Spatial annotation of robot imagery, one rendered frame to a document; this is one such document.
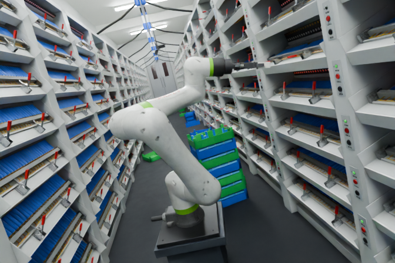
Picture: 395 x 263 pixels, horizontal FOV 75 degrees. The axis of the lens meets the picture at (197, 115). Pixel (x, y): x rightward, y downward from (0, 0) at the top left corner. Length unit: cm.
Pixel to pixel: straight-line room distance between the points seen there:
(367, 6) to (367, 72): 20
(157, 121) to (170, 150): 13
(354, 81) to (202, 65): 63
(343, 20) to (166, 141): 68
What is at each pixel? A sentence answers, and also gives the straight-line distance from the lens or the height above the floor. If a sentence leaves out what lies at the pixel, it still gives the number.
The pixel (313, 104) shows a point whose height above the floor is 74.
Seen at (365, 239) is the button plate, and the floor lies 25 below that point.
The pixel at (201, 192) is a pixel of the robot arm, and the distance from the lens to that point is 108.
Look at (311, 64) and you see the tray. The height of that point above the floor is 90.
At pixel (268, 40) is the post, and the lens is 159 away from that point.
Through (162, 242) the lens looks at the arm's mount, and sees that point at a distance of 128.
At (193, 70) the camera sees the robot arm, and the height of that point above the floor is 100.
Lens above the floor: 97
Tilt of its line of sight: 8 degrees down
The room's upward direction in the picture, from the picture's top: 14 degrees counter-clockwise
